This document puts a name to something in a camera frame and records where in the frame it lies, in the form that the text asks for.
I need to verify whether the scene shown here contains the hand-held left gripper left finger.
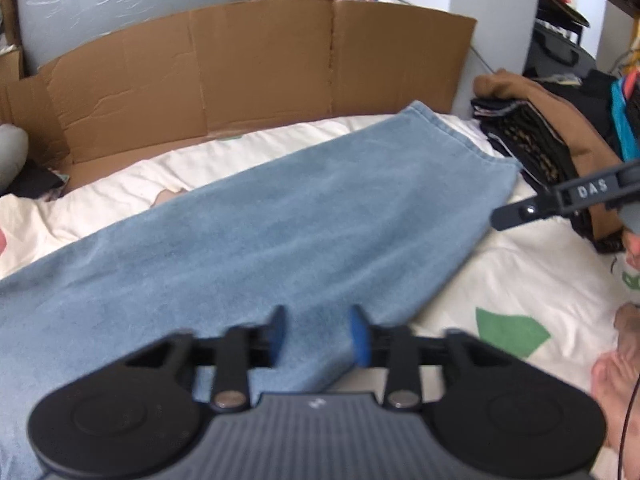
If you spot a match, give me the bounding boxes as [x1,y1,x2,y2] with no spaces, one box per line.
[122,305,287,412]

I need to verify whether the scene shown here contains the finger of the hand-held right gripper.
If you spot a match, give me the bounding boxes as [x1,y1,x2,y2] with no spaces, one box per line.
[490,186,569,232]

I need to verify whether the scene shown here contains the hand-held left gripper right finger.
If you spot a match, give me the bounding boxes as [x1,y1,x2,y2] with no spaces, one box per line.
[349,305,516,409]

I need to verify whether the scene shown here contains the blue denim pants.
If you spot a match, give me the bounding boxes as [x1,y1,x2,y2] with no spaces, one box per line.
[0,100,523,480]

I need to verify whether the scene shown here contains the cream printed bed sheet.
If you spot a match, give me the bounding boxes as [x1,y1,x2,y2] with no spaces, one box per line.
[0,112,640,480]

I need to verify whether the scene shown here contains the dark patterned folded cloth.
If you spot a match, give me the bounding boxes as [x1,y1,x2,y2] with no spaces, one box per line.
[471,97,573,187]

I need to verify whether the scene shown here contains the teal cloth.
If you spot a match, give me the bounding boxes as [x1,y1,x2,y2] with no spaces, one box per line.
[609,76,640,162]

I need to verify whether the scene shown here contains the black cloth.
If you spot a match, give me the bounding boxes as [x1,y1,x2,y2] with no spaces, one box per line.
[537,69,623,128]

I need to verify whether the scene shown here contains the person's foot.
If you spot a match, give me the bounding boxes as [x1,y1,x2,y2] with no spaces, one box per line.
[614,302,640,357]
[590,351,640,462]

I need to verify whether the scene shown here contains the brown cardboard sheet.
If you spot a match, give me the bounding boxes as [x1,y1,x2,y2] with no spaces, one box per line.
[0,0,478,195]

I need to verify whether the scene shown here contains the grey plush toy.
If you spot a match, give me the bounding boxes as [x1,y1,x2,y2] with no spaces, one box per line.
[0,124,31,195]

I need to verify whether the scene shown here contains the pale blue wrapped panel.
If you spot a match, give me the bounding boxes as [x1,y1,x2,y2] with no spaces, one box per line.
[14,0,252,80]

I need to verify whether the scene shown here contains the grey suitcase with black handle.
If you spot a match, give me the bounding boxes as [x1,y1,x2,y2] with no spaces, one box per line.
[524,20,600,80]

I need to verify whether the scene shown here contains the grey cable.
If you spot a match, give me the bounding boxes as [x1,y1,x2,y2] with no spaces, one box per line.
[469,44,502,75]

